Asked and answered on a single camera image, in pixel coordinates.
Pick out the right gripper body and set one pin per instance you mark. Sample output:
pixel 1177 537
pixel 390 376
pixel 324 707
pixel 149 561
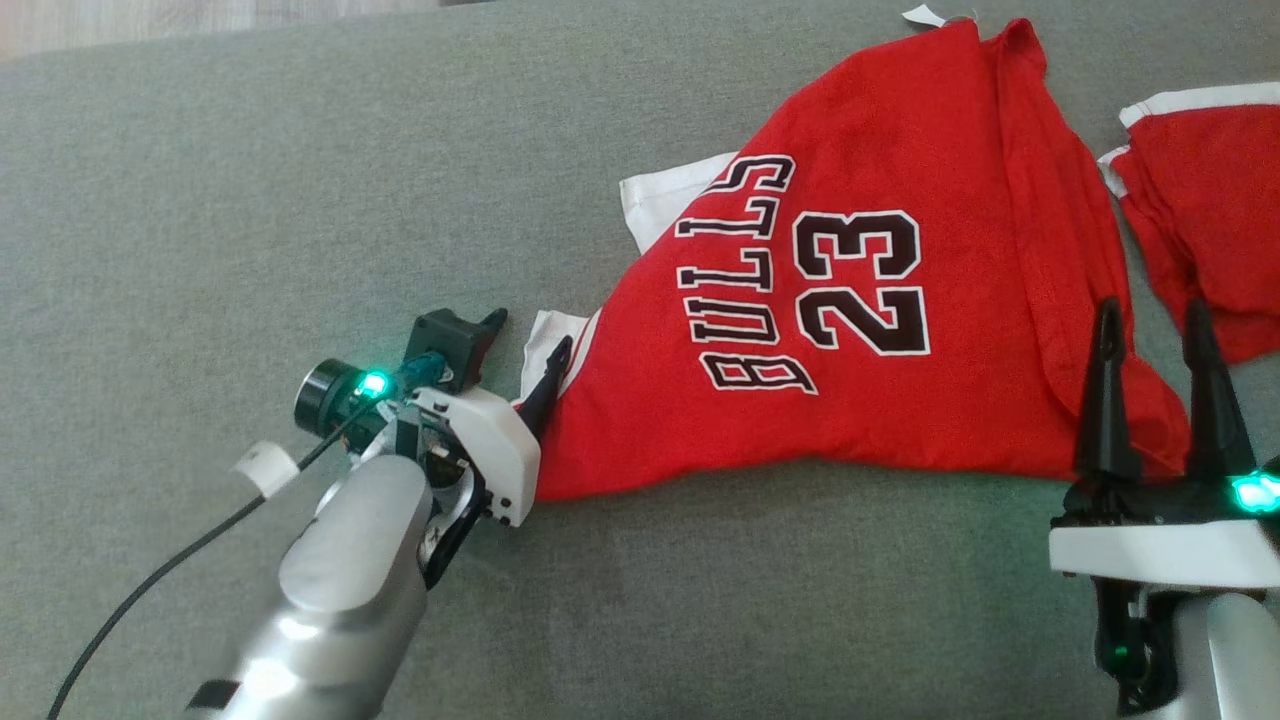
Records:
pixel 1160 550

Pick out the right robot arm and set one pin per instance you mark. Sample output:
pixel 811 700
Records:
pixel 1230 660

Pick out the red shorts with white trim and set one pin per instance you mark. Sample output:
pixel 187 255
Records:
pixel 1220 200

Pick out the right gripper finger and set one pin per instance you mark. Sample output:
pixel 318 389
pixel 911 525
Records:
pixel 1212 420
pixel 1108 420

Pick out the red Bulls 23 jersey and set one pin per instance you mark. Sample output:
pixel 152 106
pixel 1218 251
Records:
pixel 650 440

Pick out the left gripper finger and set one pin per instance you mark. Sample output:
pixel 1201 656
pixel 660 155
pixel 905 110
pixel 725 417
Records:
pixel 545 395

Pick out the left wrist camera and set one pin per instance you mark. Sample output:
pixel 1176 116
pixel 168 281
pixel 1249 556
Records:
pixel 455 345

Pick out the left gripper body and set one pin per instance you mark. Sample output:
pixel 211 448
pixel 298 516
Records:
pixel 495 450

